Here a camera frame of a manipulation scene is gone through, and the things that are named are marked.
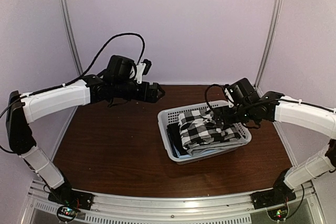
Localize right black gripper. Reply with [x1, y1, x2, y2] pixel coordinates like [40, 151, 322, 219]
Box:
[213, 104, 253, 127]

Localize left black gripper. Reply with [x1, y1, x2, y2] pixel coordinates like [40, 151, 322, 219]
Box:
[113, 80, 165, 104]

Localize white plastic laundry basket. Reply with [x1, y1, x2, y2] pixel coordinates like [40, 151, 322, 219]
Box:
[157, 103, 252, 164]

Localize black white plaid shirt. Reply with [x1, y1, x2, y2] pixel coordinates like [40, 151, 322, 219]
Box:
[178, 109, 241, 150]

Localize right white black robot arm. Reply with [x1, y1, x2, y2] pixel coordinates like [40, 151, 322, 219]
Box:
[213, 78, 335, 204]

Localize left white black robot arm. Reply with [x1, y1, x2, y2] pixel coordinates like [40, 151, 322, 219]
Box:
[4, 55, 165, 205]

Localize black folded shirt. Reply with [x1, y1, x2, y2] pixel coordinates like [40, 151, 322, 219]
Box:
[166, 123, 188, 158]

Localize grey button shirt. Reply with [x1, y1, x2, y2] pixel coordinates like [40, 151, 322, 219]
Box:
[180, 122, 247, 156]

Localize right circuit board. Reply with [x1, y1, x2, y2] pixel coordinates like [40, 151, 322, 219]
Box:
[267, 206, 289, 222]

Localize circuit board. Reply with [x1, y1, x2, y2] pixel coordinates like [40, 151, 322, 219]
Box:
[267, 206, 289, 222]
[56, 206, 79, 222]

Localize left circuit board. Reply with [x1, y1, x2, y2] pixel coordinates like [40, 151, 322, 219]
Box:
[56, 206, 79, 222]

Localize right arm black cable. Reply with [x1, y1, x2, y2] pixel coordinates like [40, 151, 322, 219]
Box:
[204, 83, 229, 112]

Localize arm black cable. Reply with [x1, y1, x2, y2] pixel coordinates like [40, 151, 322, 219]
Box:
[204, 83, 229, 112]
[0, 33, 146, 120]

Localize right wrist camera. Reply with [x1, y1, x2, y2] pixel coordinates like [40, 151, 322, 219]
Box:
[224, 84, 236, 108]

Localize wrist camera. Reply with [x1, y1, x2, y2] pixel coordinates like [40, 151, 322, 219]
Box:
[224, 84, 236, 108]
[134, 59, 152, 84]

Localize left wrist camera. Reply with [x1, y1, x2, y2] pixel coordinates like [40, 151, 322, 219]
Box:
[134, 59, 152, 84]

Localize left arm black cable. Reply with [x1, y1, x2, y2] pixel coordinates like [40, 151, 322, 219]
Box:
[0, 33, 146, 120]

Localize front aluminium rail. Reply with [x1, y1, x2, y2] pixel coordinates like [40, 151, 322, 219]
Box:
[18, 179, 326, 223]

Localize right aluminium frame post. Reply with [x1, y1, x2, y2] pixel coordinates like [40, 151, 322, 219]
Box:
[254, 0, 283, 90]

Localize aluminium frame post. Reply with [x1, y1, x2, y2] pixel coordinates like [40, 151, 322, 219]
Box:
[254, 0, 283, 90]
[59, 0, 83, 75]

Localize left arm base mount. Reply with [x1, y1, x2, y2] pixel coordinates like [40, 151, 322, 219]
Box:
[48, 186, 93, 210]

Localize left aluminium frame post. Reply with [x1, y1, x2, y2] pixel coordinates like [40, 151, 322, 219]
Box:
[59, 0, 83, 75]

